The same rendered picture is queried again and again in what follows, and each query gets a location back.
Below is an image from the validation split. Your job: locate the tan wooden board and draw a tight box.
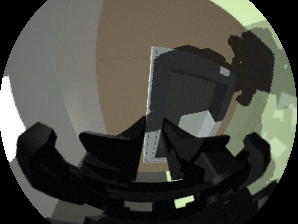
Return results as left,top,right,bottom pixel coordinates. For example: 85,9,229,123
96,0,246,136

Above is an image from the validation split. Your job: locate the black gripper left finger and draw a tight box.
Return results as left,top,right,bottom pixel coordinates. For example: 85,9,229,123
78,116,146,181

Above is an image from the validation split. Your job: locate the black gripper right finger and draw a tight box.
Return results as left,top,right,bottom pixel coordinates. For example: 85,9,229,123
161,117,231,181

